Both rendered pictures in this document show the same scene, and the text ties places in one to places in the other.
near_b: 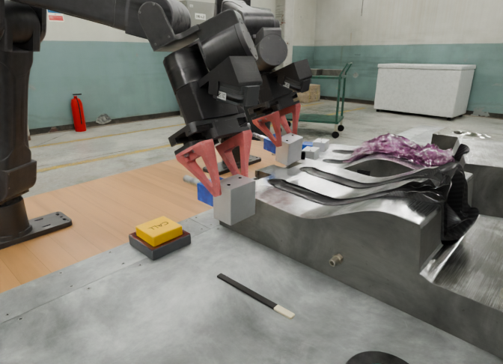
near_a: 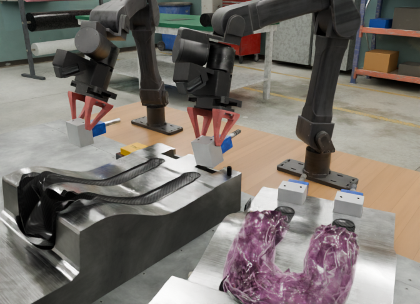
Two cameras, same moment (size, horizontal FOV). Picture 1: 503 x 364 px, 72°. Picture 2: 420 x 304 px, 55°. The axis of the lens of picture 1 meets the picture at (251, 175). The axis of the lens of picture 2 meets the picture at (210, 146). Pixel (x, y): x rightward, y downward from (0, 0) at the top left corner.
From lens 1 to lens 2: 114 cm
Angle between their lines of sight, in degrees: 82
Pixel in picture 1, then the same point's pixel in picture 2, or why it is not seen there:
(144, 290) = (88, 161)
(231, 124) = (83, 89)
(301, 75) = (176, 76)
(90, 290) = (94, 150)
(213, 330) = not seen: hidden behind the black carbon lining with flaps
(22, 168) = (149, 91)
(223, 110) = (84, 79)
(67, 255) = (132, 141)
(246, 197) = (74, 132)
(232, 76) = (55, 59)
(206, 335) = not seen: hidden behind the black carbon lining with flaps
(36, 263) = (127, 136)
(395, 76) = not seen: outside the picture
